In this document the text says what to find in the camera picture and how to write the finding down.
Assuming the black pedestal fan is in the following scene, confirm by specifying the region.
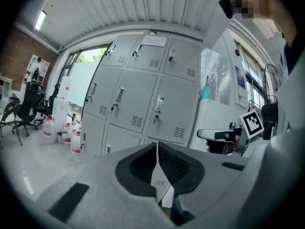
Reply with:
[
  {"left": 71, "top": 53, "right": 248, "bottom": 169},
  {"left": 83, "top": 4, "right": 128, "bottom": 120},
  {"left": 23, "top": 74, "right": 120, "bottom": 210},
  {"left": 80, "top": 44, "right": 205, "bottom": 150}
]
[{"left": 261, "top": 63, "right": 280, "bottom": 141}]

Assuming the black frame chair pale seat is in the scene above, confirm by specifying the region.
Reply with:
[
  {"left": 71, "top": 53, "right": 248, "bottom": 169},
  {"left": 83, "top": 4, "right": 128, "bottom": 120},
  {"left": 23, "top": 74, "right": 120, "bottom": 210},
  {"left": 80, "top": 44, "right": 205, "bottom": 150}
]
[{"left": 0, "top": 100, "right": 23, "bottom": 150}]

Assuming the clear dispenser water bottle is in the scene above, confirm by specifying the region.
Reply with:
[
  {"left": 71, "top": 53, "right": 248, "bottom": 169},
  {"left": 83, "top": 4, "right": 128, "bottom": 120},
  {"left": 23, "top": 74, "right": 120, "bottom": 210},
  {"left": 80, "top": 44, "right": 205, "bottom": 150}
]
[{"left": 58, "top": 76, "right": 72, "bottom": 100}]

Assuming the person's own body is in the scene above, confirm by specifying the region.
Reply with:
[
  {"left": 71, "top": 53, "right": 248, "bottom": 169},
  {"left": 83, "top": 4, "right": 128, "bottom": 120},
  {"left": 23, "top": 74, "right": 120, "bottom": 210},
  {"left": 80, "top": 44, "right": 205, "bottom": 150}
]
[{"left": 274, "top": 32, "right": 302, "bottom": 138}]

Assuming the white wall panel blue poster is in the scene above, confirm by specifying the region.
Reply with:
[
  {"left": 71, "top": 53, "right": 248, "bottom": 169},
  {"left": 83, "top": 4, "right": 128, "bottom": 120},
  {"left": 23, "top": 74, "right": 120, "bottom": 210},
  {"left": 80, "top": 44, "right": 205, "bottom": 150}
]
[{"left": 234, "top": 65, "right": 248, "bottom": 107}]

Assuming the white paper notice red text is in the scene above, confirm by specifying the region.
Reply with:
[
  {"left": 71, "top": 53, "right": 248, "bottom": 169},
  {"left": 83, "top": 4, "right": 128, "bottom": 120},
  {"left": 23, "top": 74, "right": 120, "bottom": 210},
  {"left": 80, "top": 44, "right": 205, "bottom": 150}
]
[{"left": 140, "top": 34, "right": 167, "bottom": 48}]

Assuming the white shelving unit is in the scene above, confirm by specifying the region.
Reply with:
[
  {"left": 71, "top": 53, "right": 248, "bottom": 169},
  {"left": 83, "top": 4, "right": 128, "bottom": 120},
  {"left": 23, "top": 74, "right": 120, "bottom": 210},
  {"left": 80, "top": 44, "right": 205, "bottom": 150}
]
[{"left": 23, "top": 54, "right": 51, "bottom": 85}]

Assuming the clear water jug red cap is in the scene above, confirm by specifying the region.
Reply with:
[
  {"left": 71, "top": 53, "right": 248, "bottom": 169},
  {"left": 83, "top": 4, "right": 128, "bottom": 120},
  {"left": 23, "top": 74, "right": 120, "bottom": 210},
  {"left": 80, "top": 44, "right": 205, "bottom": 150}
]
[
  {"left": 63, "top": 122, "right": 72, "bottom": 145},
  {"left": 42, "top": 115, "right": 57, "bottom": 145},
  {"left": 70, "top": 129, "right": 83, "bottom": 156}
]

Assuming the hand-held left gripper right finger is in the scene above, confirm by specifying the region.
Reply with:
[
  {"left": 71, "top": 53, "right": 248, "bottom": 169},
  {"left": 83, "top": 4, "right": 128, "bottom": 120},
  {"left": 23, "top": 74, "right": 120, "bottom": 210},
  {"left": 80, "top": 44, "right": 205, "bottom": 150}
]
[{"left": 158, "top": 142, "right": 250, "bottom": 226}]

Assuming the silver foil sheet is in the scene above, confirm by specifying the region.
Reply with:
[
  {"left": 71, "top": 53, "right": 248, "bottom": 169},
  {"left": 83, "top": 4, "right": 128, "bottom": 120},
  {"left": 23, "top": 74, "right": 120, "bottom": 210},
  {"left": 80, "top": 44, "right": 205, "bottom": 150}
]
[{"left": 201, "top": 48, "right": 232, "bottom": 106}]

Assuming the black high-back office chair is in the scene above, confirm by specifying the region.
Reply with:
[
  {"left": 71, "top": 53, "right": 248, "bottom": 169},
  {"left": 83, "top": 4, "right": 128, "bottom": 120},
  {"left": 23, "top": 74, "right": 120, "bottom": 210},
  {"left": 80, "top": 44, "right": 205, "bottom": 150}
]
[{"left": 34, "top": 83, "right": 59, "bottom": 125}]

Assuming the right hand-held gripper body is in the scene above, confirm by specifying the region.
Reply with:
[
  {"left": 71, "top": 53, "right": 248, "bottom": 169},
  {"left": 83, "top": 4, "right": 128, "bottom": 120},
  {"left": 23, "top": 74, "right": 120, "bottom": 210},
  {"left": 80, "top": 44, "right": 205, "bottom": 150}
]
[{"left": 206, "top": 110, "right": 264, "bottom": 157}]

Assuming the black framed glass window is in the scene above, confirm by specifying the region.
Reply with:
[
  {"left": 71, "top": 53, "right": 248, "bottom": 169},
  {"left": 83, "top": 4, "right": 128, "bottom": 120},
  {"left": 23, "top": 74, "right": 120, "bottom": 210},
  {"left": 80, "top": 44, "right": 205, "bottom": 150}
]
[{"left": 63, "top": 47, "right": 112, "bottom": 109}]

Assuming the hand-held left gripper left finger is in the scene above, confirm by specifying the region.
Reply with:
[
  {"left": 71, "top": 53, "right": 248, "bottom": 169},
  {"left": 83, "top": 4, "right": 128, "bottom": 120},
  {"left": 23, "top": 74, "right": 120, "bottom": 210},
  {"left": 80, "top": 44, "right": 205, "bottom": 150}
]
[{"left": 35, "top": 142, "right": 172, "bottom": 226}]

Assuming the person's head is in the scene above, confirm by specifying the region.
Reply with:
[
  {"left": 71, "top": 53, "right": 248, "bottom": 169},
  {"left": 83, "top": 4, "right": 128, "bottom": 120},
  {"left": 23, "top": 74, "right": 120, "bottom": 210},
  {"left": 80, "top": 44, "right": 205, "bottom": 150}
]
[{"left": 234, "top": 0, "right": 298, "bottom": 49}]

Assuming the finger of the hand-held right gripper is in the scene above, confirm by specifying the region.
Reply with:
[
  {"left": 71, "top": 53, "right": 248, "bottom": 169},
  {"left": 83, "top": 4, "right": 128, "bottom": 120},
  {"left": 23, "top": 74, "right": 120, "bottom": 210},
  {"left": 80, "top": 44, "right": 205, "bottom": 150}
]
[{"left": 197, "top": 129, "right": 230, "bottom": 140}]

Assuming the black head-worn camera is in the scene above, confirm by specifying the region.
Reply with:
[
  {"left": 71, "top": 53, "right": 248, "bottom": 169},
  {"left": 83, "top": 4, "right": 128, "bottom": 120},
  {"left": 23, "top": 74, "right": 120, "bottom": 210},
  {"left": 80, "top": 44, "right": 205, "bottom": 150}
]
[{"left": 218, "top": 0, "right": 235, "bottom": 19}]

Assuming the teal spray bottle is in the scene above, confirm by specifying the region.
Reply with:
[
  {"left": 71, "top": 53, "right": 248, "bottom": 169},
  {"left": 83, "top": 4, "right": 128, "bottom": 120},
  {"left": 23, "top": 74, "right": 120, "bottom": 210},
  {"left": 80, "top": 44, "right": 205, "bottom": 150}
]
[{"left": 199, "top": 75, "right": 212, "bottom": 102}]

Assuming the grey metal locker cabinet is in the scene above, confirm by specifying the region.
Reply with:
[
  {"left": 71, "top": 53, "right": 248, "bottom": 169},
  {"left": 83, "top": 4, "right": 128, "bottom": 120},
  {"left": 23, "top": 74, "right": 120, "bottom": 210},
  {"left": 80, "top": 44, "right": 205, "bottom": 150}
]
[{"left": 80, "top": 33, "right": 203, "bottom": 208}]

